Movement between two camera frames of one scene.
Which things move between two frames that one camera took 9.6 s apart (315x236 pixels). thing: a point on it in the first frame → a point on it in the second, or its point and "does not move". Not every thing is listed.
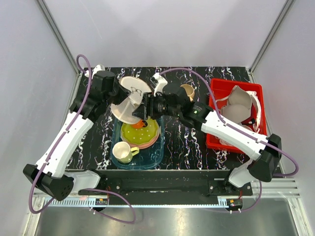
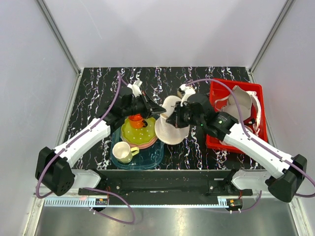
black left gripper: [124, 93] → [149, 105]
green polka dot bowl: [141, 135] does not move
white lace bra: [254, 94] does not move
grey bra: [239, 104] does not move
